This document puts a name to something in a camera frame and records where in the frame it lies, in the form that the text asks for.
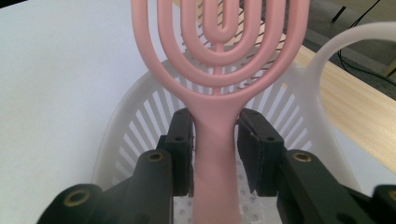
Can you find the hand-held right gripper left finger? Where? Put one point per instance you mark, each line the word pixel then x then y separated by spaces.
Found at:
pixel 179 146

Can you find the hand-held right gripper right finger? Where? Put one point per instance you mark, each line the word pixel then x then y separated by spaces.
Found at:
pixel 261 155

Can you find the pink hairbrush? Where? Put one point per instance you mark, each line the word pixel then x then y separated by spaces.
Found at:
pixel 214 146

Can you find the white slotted plastic basket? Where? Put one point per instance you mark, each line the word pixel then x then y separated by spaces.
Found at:
pixel 314 109

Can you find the white table cover sheet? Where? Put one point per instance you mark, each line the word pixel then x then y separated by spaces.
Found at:
pixel 62 77

